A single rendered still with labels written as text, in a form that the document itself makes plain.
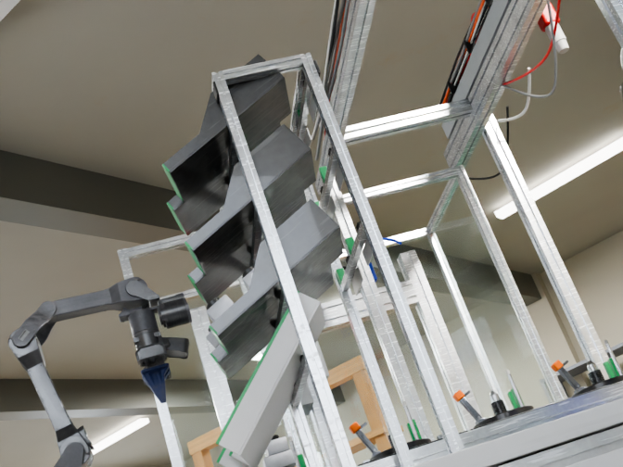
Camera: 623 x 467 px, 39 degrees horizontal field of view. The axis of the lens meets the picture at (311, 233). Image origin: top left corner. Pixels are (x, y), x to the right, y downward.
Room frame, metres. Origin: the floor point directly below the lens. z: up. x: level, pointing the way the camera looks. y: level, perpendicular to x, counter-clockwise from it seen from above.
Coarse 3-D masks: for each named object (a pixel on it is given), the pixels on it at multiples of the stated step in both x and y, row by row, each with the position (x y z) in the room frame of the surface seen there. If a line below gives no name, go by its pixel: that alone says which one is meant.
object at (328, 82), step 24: (336, 0) 1.99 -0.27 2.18; (480, 0) 2.28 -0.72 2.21; (336, 24) 2.07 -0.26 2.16; (480, 24) 2.42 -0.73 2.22; (552, 24) 2.11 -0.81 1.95; (336, 48) 2.21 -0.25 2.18; (336, 72) 2.31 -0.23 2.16; (456, 72) 2.63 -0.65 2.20; (528, 72) 2.31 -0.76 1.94; (528, 96) 2.49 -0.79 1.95; (504, 120) 2.66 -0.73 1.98
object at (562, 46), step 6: (546, 6) 2.24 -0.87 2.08; (552, 6) 2.24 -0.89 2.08; (546, 12) 2.23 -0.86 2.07; (552, 12) 2.24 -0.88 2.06; (540, 18) 2.24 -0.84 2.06; (546, 18) 2.23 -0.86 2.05; (540, 24) 2.26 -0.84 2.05; (546, 24) 2.24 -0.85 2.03; (558, 24) 2.25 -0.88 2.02; (546, 30) 2.25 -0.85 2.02; (558, 30) 2.24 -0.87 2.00; (558, 36) 2.24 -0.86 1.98; (564, 36) 2.24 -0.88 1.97; (558, 42) 2.24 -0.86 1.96; (564, 42) 2.24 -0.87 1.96; (558, 48) 2.25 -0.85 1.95; (564, 48) 2.25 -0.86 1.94
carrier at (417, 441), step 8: (408, 416) 1.89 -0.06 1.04; (408, 424) 1.95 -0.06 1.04; (416, 424) 1.93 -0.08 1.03; (416, 432) 1.89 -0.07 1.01; (464, 432) 1.84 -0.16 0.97; (416, 440) 1.88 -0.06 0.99; (424, 440) 1.89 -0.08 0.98; (392, 448) 1.87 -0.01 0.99; (376, 456) 1.89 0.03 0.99; (384, 456) 1.81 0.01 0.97; (360, 464) 1.79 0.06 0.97
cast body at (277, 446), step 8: (272, 440) 1.86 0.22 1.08; (280, 440) 1.86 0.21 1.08; (272, 448) 1.85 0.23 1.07; (280, 448) 1.86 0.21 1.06; (288, 448) 1.86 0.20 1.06; (272, 456) 1.85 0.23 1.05; (280, 456) 1.86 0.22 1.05; (288, 456) 1.86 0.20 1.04; (264, 464) 1.86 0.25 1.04; (272, 464) 1.85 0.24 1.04; (280, 464) 1.86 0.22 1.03; (288, 464) 1.86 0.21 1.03
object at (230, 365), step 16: (304, 288) 1.57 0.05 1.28; (320, 288) 1.64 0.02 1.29; (272, 320) 1.57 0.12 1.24; (256, 336) 1.58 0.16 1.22; (272, 336) 1.65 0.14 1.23; (224, 352) 1.54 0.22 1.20; (240, 352) 1.58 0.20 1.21; (256, 352) 1.66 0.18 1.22; (224, 368) 1.59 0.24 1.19; (240, 368) 1.66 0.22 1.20
